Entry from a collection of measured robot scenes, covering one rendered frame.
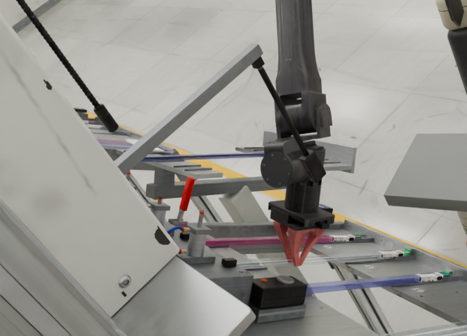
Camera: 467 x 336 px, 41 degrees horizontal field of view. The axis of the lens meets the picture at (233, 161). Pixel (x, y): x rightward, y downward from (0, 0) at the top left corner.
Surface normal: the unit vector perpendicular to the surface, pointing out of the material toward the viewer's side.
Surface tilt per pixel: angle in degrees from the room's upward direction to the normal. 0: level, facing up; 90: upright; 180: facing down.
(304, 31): 89
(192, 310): 0
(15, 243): 90
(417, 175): 0
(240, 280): 90
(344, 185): 0
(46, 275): 90
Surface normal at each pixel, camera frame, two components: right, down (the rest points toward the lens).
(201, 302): -0.45, -0.73
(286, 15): -0.58, 0.00
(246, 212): 0.62, 0.16
